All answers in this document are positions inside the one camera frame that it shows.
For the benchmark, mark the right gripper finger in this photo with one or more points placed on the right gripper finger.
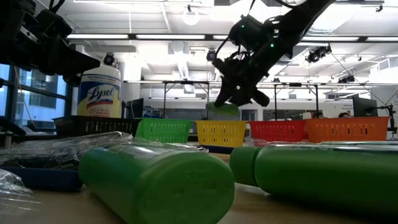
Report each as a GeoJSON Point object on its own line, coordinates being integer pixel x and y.
{"type": "Point", "coordinates": [244, 99]}
{"type": "Point", "coordinates": [225, 95]}

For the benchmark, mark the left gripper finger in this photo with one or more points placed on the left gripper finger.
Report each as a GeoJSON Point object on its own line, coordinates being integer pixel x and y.
{"type": "Point", "coordinates": [71, 79]}
{"type": "Point", "coordinates": [71, 62]}

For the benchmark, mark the green travel bottle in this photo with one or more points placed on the green travel bottle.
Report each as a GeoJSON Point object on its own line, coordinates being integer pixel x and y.
{"type": "Point", "coordinates": [161, 189]}
{"type": "Point", "coordinates": [224, 110]}
{"type": "Point", "coordinates": [357, 143]}
{"type": "Point", "coordinates": [311, 177]}

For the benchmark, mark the clear utensil packets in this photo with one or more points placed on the clear utensil packets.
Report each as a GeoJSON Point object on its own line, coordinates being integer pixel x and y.
{"type": "Point", "coordinates": [12, 186]}

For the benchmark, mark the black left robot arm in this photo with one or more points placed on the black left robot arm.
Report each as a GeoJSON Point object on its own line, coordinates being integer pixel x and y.
{"type": "Point", "coordinates": [7, 31]}

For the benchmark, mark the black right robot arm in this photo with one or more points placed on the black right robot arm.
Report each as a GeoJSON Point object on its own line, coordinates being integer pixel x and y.
{"type": "Point", "coordinates": [295, 21]}

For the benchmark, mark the Lysol wipes canister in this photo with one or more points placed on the Lysol wipes canister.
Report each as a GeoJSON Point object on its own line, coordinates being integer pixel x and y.
{"type": "Point", "coordinates": [99, 93]}

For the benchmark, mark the yellow plastic basket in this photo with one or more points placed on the yellow plastic basket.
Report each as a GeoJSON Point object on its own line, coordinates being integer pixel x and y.
{"type": "Point", "coordinates": [220, 133]}

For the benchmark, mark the pinkish red plastic basket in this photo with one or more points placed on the pinkish red plastic basket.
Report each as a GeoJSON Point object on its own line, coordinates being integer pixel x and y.
{"type": "Point", "coordinates": [276, 130]}

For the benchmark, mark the black plastic basket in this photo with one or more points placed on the black plastic basket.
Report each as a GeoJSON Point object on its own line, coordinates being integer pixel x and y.
{"type": "Point", "coordinates": [93, 126]}

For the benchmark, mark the bagged black comb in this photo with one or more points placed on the bagged black comb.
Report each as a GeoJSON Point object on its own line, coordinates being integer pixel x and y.
{"type": "Point", "coordinates": [186, 146]}

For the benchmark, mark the black computer monitor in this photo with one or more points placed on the black computer monitor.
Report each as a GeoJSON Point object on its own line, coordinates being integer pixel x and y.
{"type": "Point", "coordinates": [135, 109]}
{"type": "Point", "coordinates": [363, 107]}

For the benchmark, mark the green plastic basket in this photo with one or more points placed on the green plastic basket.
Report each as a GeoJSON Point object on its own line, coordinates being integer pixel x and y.
{"type": "Point", "coordinates": [164, 130]}

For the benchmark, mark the round white ceiling lamp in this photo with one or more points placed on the round white ceiling lamp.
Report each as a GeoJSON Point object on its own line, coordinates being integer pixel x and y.
{"type": "Point", "coordinates": [190, 18]}

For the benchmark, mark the long ceiling light strip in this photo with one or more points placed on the long ceiling light strip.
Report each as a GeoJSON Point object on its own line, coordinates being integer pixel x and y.
{"type": "Point", "coordinates": [171, 36]}

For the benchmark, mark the orange plastic basket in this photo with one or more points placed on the orange plastic basket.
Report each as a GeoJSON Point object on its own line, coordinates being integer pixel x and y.
{"type": "Point", "coordinates": [345, 129]}

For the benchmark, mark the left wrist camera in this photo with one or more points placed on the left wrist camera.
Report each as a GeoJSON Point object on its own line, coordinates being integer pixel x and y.
{"type": "Point", "coordinates": [57, 25]}

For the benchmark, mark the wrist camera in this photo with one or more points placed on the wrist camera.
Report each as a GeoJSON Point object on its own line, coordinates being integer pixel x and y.
{"type": "Point", "coordinates": [57, 25]}
{"type": "Point", "coordinates": [247, 32]}

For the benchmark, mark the black ceiling-mounted camera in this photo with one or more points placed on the black ceiling-mounted camera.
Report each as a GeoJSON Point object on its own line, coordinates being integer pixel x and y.
{"type": "Point", "coordinates": [317, 53]}
{"type": "Point", "coordinates": [211, 56]}
{"type": "Point", "coordinates": [109, 59]}
{"type": "Point", "coordinates": [346, 79]}

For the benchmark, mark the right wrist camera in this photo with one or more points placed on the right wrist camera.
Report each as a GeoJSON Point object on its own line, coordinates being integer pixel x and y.
{"type": "Point", "coordinates": [247, 32]}

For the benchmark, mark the black metal frame stand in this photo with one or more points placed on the black metal frame stand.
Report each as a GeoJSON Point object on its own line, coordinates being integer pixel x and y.
{"type": "Point", "coordinates": [295, 84]}
{"type": "Point", "coordinates": [186, 82]}

